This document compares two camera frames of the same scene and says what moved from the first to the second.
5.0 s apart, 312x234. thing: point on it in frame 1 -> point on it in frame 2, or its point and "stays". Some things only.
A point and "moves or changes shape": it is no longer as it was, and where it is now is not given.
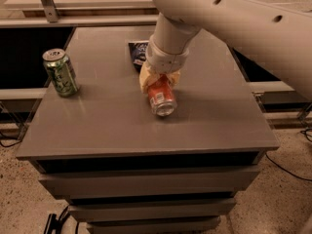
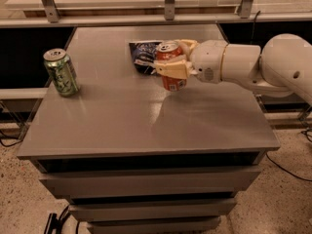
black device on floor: (53, 222) stays
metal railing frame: (51, 18) stays
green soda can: (61, 71) stays
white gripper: (165, 61) -> (207, 60)
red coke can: (163, 100) moves or changes shape
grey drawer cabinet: (124, 170) stays
